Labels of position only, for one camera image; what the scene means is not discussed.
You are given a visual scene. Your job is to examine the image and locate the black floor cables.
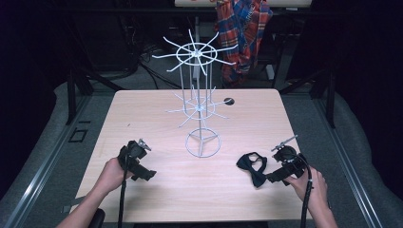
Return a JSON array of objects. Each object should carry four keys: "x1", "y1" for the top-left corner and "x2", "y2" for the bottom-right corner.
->
[{"x1": 136, "y1": 44, "x2": 183, "y2": 90}]

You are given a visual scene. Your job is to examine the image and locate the black metal stand frame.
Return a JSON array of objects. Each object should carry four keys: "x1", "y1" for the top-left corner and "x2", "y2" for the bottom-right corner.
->
[
  {"x1": 65, "y1": 67, "x2": 125, "y2": 126},
  {"x1": 278, "y1": 67, "x2": 337, "y2": 129}
]

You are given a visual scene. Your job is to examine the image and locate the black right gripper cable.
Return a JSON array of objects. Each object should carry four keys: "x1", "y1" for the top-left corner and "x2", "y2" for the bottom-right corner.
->
[{"x1": 296, "y1": 154, "x2": 315, "y2": 228}]

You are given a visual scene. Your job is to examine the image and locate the white wire display rack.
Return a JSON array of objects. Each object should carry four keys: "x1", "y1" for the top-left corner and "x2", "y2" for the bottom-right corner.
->
[{"x1": 151, "y1": 28, "x2": 240, "y2": 159}]

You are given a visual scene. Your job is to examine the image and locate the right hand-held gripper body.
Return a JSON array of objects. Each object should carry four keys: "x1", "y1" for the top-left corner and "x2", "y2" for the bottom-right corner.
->
[{"x1": 271, "y1": 135, "x2": 309, "y2": 179}]

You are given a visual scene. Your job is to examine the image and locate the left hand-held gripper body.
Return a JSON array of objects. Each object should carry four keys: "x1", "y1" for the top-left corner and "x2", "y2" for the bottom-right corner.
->
[{"x1": 117, "y1": 138, "x2": 152, "y2": 174}]

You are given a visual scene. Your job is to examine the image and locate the black chair armrest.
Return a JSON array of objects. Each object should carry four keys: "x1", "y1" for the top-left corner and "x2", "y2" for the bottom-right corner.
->
[{"x1": 94, "y1": 208, "x2": 106, "y2": 228}]

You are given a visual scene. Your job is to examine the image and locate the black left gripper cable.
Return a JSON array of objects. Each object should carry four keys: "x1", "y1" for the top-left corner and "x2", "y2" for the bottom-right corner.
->
[{"x1": 117, "y1": 151, "x2": 131, "y2": 228}]

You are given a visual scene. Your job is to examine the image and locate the red blue plaid cloth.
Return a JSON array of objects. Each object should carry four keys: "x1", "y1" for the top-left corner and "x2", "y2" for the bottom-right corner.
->
[{"x1": 215, "y1": 0, "x2": 274, "y2": 88}]

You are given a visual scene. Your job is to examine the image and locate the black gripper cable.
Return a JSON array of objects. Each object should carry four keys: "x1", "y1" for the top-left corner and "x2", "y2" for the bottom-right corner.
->
[
  {"x1": 117, "y1": 151, "x2": 131, "y2": 228},
  {"x1": 296, "y1": 154, "x2": 315, "y2": 228}
]

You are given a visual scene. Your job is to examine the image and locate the metal floor rail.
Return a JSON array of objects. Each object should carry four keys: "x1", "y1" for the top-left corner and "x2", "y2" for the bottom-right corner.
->
[
  {"x1": 312, "y1": 94, "x2": 386, "y2": 228},
  {"x1": 0, "y1": 94, "x2": 93, "y2": 228}
]

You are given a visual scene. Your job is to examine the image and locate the black bow tie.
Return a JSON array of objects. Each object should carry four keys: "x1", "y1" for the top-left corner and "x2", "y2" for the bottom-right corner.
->
[{"x1": 236, "y1": 151, "x2": 269, "y2": 188}]

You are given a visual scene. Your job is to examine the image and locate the person's left hand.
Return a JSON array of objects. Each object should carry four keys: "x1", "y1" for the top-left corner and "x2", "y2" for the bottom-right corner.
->
[{"x1": 94, "y1": 157, "x2": 134, "y2": 195}]

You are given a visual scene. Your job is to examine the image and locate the person's right hand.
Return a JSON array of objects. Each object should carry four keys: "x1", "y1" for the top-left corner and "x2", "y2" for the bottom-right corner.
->
[{"x1": 284, "y1": 169, "x2": 329, "y2": 216}]

